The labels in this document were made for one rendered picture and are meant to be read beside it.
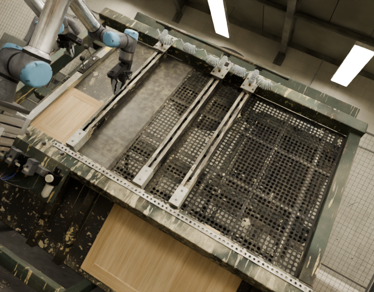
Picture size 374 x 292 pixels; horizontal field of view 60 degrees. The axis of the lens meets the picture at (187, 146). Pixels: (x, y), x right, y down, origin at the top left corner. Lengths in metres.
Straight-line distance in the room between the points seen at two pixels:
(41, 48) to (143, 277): 1.41
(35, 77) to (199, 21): 6.56
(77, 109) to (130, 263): 1.05
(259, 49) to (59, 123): 5.71
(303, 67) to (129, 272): 5.95
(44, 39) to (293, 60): 6.27
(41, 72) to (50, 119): 0.86
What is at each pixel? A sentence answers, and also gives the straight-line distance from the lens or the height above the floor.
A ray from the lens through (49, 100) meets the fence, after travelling 2.38.
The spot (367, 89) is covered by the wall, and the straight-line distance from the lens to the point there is 7.39.
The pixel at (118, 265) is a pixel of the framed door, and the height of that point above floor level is 0.39.
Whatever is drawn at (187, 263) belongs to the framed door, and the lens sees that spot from 2.07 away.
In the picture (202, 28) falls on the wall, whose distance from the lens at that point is 7.73.
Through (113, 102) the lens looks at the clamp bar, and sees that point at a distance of 2.24.
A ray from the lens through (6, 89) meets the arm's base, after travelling 1.59.
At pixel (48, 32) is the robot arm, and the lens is 1.49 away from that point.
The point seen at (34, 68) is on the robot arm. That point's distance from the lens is 1.45.
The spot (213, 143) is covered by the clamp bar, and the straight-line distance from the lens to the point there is 2.10.
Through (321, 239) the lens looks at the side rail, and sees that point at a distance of 1.99.
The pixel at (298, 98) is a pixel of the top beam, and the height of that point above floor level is 1.92.
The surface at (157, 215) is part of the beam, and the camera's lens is 1.82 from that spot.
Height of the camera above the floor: 1.20
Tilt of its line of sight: 1 degrees up
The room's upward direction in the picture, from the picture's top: 28 degrees clockwise
